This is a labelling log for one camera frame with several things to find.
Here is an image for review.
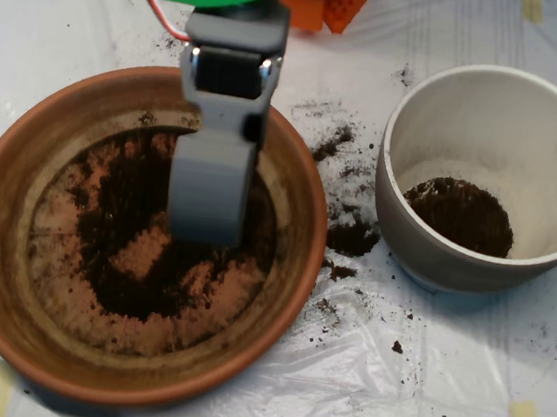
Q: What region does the elongated spilled soil clump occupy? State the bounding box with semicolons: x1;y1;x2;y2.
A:
311;121;358;167

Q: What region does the large spilled soil pile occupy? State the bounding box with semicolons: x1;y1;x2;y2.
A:
324;213;384;261

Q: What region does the small spilled soil clump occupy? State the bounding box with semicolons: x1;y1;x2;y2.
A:
328;262;360;284

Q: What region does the terracotta saucer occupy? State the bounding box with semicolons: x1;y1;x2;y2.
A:
0;46;346;417

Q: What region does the white ceramic pot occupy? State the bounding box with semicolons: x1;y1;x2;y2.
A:
362;53;557;308

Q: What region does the clear plastic sheet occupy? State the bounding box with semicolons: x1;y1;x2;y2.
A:
0;0;557;417

